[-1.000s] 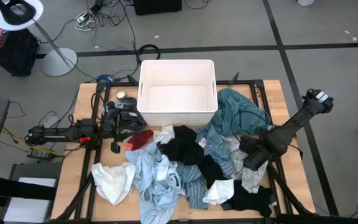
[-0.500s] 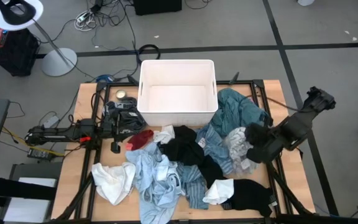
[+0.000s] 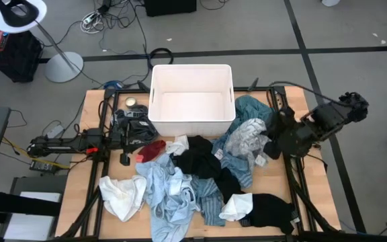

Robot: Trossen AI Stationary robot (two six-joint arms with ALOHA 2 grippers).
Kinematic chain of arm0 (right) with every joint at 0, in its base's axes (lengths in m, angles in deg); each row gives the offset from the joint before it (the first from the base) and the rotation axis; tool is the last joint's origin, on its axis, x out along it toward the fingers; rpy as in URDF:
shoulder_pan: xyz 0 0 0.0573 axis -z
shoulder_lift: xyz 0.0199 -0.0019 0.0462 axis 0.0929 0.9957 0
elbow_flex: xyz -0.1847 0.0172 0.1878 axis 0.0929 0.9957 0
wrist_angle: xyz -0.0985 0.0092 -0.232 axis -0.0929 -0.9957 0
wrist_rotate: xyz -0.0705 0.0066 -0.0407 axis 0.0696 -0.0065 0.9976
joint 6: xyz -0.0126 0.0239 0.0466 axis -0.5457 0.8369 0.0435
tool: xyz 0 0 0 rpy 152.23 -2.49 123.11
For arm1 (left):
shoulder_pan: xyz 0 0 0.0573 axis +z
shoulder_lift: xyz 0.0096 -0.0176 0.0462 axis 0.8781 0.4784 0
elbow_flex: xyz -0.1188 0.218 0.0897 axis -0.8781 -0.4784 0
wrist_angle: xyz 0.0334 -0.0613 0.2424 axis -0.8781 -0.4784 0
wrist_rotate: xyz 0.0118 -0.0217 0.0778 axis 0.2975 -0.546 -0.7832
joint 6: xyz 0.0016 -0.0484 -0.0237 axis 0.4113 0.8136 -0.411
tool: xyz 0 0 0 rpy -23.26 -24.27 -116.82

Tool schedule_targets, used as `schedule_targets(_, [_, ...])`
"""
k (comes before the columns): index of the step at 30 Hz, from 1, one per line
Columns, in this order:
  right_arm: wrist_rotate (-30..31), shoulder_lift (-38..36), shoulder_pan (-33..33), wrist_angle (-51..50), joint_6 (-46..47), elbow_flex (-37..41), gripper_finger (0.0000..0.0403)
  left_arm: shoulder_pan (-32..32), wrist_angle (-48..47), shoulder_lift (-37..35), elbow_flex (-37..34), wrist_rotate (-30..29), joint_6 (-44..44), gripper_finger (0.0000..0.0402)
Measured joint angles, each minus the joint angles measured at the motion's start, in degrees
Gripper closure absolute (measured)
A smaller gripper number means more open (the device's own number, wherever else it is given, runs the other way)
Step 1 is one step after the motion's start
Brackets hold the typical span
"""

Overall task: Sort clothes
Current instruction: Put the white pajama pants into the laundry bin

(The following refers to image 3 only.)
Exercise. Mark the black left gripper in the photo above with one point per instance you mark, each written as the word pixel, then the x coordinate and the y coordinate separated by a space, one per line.
pixel 119 138

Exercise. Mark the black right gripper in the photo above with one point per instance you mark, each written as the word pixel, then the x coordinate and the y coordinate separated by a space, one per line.
pixel 284 121

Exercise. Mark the dark red cloth coral edge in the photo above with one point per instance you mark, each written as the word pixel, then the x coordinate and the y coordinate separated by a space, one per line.
pixel 151 151

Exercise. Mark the grey white patterned garment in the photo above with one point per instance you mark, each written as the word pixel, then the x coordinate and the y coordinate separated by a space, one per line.
pixel 247 138

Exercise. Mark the black Puma underwear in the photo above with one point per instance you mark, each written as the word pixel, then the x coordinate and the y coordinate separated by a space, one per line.
pixel 143 129

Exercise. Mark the white stained garment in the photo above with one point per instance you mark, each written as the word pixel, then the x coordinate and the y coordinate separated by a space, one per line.
pixel 123 195

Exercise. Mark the blue geometric print shirt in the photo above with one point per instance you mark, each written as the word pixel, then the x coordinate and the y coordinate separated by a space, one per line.
pixel 238 169

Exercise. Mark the small white cloth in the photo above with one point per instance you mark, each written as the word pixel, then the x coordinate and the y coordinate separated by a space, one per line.
pixel 179 146

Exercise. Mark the light blue garment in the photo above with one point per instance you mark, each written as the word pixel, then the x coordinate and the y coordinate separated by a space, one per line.
pixel 168 201

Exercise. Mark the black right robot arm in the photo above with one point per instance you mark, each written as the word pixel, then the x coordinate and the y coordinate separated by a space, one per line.
pixel 328 117

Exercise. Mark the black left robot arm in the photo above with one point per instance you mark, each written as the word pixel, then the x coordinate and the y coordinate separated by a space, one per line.
pixel 62 144

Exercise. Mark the small round tin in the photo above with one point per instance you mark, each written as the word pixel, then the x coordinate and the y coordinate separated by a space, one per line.
pixel 130 101

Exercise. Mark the black garment with tags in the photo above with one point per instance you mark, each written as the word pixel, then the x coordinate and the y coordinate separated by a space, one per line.
pixel 270 211

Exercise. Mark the grey power adapter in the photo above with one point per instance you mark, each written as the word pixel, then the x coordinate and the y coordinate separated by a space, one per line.
pixel 55 131

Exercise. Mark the white woven plastic basket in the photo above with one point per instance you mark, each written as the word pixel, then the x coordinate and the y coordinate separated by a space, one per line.
pixel 191 114

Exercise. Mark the blue striped garment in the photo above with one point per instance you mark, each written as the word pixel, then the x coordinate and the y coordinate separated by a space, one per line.
pixel 210 201

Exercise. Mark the black power brick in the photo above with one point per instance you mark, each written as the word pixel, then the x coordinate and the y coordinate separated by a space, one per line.
pixel 44 165

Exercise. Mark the grey cabinet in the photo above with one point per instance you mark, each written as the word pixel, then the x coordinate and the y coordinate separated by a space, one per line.
pixel 32 201

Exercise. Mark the grey lamp stand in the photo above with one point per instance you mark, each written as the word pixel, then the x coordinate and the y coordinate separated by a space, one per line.
pixel 64 67

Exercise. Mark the black crate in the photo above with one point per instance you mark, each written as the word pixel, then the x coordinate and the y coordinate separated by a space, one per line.
pixel 17 60

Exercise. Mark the white round object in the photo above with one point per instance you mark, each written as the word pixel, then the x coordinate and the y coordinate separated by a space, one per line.
pixel 330 2

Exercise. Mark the black box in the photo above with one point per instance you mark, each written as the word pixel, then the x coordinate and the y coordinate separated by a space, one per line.
pixel 170 6

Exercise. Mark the black aluminium table frame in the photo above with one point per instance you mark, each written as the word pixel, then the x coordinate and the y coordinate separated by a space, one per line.
pixel 267 89

